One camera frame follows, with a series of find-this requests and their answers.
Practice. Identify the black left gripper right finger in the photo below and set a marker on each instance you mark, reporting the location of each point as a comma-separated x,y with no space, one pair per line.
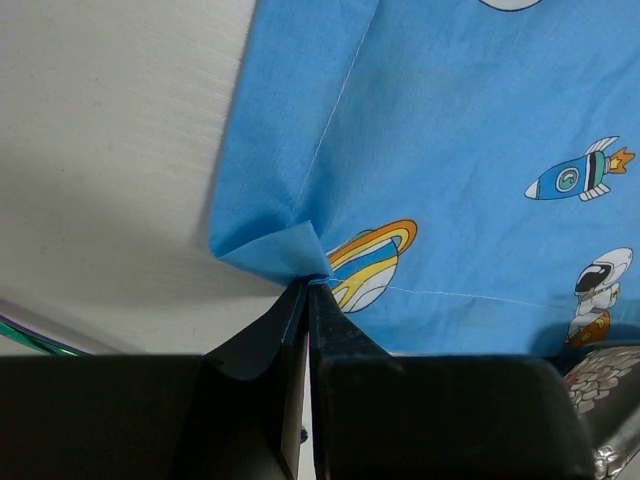
380,416

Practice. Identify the black floral square plate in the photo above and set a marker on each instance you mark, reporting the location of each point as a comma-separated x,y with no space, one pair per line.
604,389

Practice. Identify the iridescent metal fork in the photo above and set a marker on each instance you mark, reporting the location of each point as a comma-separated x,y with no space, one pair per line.
29,338

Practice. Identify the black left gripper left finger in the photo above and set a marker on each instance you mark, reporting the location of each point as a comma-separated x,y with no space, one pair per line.
232,413

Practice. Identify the blue patterned cloth napkin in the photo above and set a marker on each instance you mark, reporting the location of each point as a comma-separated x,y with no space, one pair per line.
462,175

